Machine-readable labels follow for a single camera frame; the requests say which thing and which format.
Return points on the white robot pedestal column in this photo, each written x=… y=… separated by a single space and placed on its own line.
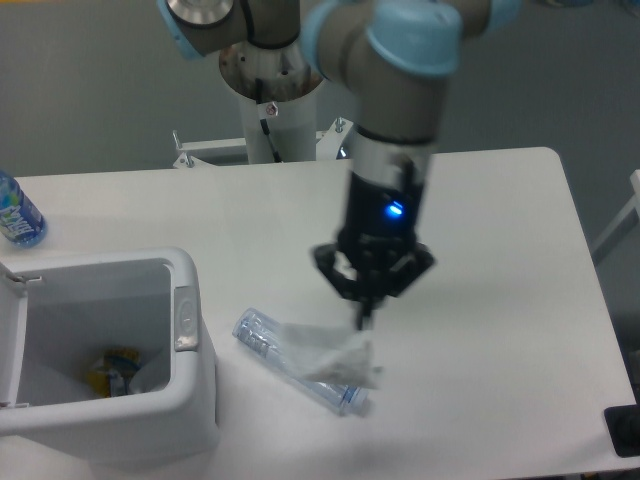
x=277 y=93

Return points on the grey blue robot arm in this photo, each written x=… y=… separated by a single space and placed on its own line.
x=396 y=58

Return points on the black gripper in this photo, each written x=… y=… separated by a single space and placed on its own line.
x=378 y=238

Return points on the yellow blue trash in can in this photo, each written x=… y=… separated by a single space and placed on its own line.
x=111 y=375

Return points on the white frame at right edge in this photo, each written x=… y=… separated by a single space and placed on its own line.
x=620 y=226

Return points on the white plastic wrapper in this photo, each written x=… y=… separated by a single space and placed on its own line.
x=331 y=355

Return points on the blue labelled water bottle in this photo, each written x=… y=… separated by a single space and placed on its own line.
x=22 y=223

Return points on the white trash can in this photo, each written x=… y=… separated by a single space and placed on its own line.
x=60 y=314

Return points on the black clamp at table edge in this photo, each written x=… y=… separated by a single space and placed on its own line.
x=623 y=426

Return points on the white pedestal base frame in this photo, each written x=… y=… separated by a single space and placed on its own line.
x=331 y=144

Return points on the clear plastic bottle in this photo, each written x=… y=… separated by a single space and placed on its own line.
x=259 y=333

